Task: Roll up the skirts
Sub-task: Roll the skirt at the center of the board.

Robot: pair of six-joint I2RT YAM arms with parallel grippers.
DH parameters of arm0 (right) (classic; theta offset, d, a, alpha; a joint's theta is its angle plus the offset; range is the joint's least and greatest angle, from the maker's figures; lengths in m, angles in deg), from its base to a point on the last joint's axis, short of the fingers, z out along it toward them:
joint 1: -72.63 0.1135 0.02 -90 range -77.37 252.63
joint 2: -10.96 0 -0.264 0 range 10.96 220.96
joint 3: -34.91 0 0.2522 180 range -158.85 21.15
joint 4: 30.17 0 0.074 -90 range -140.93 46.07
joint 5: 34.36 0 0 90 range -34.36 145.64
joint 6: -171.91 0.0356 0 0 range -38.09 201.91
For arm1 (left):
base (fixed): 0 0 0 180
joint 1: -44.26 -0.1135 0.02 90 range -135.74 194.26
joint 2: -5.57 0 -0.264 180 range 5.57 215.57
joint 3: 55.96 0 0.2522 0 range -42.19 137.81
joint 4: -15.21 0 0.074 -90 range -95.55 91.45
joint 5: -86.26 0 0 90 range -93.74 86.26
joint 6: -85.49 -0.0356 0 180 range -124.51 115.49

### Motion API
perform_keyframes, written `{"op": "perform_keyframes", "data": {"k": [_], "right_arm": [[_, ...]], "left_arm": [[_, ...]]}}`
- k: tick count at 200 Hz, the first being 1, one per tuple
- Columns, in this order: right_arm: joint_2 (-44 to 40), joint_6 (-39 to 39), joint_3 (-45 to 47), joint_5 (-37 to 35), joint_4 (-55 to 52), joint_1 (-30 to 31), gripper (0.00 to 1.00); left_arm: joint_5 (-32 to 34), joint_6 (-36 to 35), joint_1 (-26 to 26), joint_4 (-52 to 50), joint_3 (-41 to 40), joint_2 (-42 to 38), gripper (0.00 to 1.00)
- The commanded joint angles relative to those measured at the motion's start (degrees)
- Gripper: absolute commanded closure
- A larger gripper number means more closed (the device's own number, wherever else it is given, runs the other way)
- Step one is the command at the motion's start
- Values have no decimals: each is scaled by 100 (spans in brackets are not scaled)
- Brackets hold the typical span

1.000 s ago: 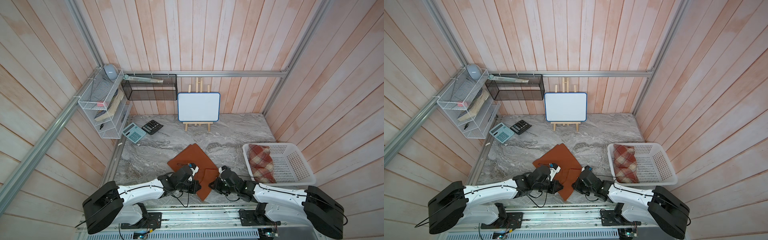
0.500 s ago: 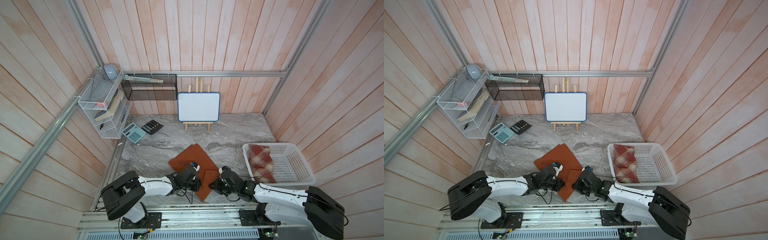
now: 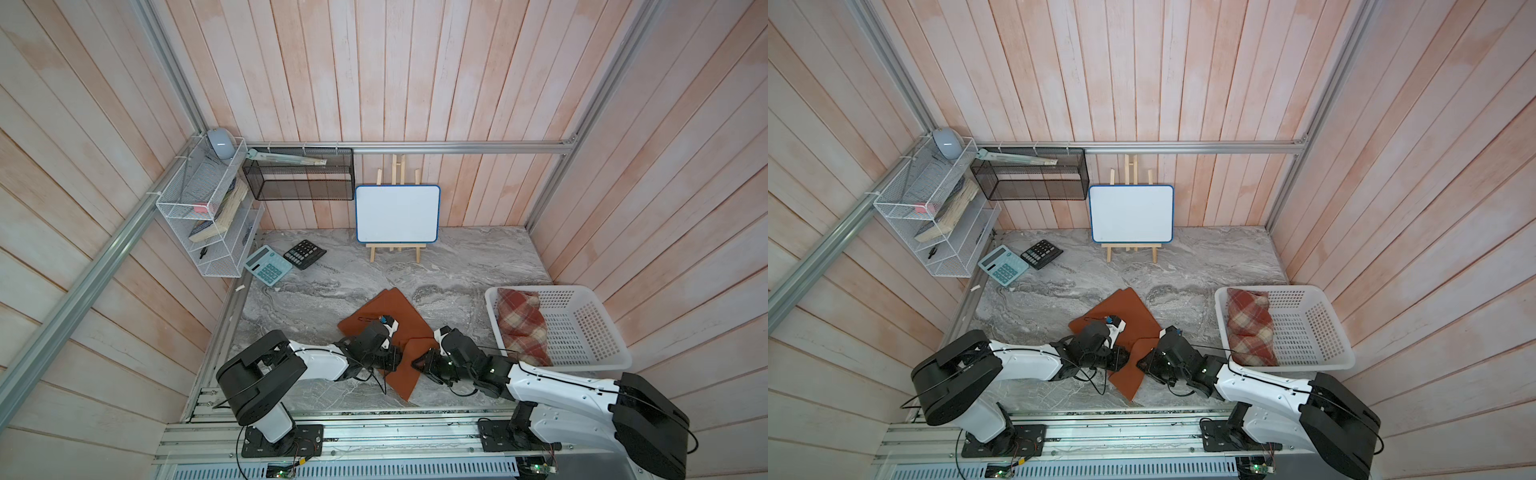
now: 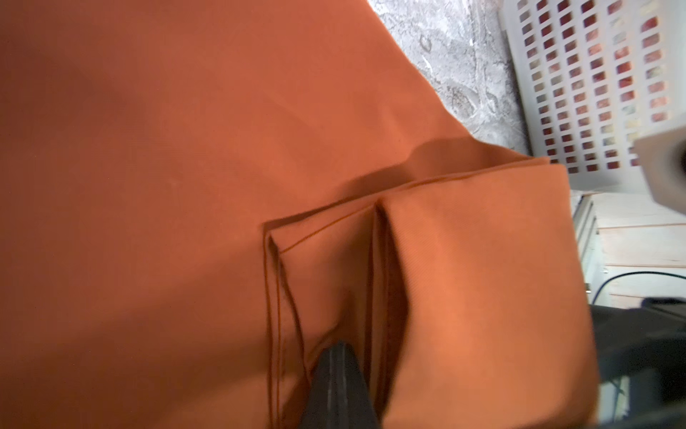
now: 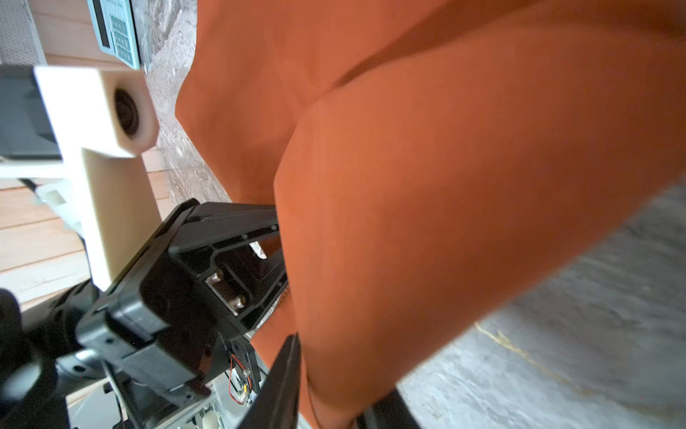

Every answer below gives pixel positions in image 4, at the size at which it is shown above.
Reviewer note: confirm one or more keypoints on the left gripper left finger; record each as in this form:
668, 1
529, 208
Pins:
321, 409

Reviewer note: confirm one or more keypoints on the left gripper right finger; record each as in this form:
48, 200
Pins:
354, 408

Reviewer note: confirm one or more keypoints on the rust orange skirt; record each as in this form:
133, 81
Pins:
199, 197

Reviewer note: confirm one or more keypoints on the white plastic basket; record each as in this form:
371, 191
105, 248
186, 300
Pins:
625, 179

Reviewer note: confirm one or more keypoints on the red plaid skirt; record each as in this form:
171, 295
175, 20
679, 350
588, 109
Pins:
598, 74

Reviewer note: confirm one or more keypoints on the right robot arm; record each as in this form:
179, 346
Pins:
642, 352

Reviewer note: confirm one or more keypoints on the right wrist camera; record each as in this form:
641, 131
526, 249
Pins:
662, 159

